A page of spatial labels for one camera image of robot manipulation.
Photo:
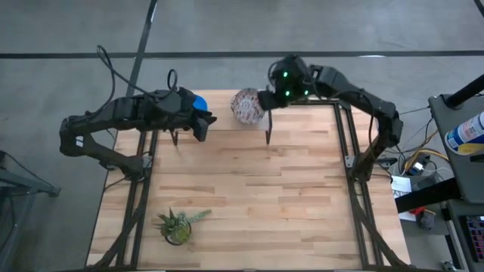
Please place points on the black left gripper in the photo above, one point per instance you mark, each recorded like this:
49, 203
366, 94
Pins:
189, 109

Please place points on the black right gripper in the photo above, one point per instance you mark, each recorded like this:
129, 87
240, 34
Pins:
281, 99

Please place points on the blue mini bowl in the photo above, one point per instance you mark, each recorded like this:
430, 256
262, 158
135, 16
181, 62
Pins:
201, 102

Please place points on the patterned mini bowl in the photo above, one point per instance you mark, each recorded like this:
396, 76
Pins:
246, 107

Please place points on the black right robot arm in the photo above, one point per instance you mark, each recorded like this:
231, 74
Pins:
359, 100

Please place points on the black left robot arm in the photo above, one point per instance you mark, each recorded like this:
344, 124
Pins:
98, 117

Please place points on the wooden shelf riser black legs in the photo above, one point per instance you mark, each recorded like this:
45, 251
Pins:
223, 117

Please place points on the potted green succulent plant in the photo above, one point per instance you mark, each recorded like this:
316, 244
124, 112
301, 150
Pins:
177, 228

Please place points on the black power strip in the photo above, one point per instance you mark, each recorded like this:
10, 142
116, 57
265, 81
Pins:
386, 162

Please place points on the white paper sheet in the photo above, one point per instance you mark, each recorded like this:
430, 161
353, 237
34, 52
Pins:
401, 187

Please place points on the black flat bar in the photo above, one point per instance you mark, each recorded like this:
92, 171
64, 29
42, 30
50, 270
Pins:
427, 196

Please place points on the small red item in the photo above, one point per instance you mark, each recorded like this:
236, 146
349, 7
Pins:
417, 211

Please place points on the black pole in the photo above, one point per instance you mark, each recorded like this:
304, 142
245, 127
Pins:
465, 92

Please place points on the grey cart top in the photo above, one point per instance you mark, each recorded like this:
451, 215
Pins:
453, 170

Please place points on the white blue spray bottle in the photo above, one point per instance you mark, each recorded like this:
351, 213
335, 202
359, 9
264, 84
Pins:
467, 134

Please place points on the small grey item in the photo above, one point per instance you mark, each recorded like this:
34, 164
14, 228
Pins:
426, 220

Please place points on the grey metal stand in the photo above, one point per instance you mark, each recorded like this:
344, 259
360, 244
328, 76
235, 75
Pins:
26, 183

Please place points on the keypad with lit buttons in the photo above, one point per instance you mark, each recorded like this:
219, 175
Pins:
477, 232

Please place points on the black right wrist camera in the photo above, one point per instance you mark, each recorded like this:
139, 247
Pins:
265, 100

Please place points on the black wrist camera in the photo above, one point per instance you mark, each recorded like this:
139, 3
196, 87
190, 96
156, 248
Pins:
201, 132
265, 100

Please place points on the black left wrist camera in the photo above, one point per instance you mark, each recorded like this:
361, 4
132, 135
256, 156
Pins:
201, 132

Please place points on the silver frame bracket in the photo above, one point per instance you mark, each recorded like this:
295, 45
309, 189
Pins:
349, 161

